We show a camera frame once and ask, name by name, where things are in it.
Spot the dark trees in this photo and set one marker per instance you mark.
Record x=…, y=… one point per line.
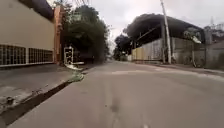
x=121, y=46

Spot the large green tree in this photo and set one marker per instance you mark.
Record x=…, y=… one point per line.
x=88, y=35

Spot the grass patch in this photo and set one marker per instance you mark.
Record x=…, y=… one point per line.
x=76, y=77

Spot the corrugated metal fence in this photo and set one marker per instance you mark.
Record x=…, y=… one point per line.
x=148, y=51

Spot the grey concrete road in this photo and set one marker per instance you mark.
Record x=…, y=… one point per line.
x=140, y=96

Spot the open shed with curved roof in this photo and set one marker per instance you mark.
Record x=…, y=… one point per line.
x=151, y=25

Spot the pale utility pole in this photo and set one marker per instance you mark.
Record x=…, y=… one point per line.
x=166, y=33

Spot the grey concrete sidewalk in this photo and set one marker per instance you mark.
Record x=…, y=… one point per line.
x=193, y=69
x=30, y=81

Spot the beige building with lattice windows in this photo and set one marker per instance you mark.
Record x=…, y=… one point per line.
x=23, y=33

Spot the grey concrete wall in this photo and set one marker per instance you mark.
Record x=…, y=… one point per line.
x=186, y=51

